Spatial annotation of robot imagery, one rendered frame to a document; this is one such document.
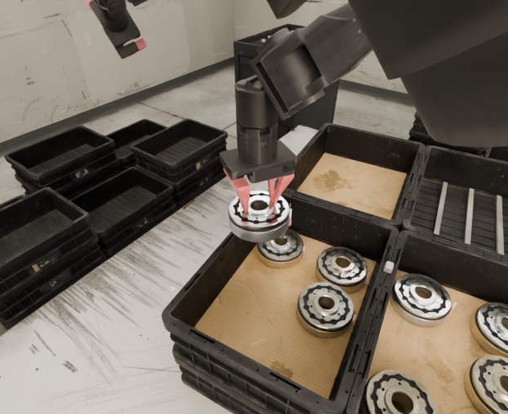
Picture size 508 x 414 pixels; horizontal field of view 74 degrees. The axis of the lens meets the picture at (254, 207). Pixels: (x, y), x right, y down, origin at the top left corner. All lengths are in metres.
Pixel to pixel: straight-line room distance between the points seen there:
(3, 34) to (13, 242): 2.02
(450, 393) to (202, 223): 0.73
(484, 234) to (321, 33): 0.73
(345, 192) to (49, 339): 0.81
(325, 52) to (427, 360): 0.53
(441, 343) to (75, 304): 0.80
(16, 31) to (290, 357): 3.06
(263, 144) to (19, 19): 2.96
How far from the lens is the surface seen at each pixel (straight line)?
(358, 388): 0.53
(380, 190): 1.03
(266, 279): 0.73
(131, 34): 0.89
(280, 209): 0.57
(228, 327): 0.67
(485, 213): 1.07
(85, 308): 0.94
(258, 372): 0.52
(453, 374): 0.71
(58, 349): 0.90
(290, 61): 0.40
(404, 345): 0.70
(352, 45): 0.38
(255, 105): 0.45
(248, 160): 0.49
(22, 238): 1.57
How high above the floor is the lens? 1.40
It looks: 39 degrees down
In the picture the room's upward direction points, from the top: straight up
